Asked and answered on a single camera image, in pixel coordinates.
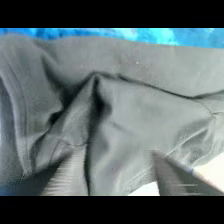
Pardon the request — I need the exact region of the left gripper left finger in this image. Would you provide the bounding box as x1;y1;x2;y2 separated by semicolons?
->
42;149;90;197

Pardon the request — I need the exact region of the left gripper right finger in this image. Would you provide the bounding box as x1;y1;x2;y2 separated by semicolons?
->
151;151;224;197

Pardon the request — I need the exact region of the black T-shirt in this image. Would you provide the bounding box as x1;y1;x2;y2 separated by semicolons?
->
0;33;224;197

